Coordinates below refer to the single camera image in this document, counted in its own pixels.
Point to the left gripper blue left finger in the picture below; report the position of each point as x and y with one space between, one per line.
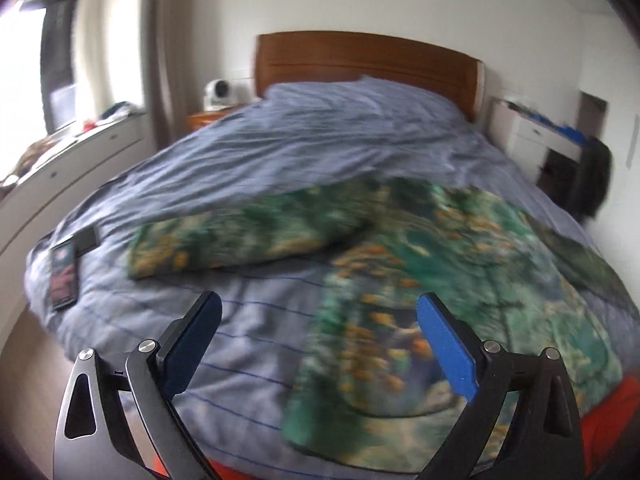
92 437

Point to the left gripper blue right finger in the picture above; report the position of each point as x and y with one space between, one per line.
543 439

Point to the green patterned silk jacket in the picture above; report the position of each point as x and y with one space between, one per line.
369 392

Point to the orange fuzzy clothing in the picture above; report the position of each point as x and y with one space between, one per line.
601 428

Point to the clothes pile on cabinet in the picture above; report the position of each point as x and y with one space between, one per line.
117 112

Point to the black smartphone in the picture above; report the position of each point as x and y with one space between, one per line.
63 287

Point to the white window-side drawer cabinet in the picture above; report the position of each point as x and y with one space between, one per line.
91 160

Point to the black jacket on chair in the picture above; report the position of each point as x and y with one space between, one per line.
591 181

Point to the white desk with drawers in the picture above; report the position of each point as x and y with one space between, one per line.
526 142

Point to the wooden nightstand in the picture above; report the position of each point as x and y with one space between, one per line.
203 119

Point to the blue checked duvet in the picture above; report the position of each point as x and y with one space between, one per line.
298 136

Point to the white round fan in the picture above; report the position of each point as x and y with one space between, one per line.
218 95

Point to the beige curtain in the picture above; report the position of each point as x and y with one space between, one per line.
167 67

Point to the white wardrobe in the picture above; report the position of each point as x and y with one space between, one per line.
610 71

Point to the wooden headboard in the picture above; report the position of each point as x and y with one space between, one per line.
331 56

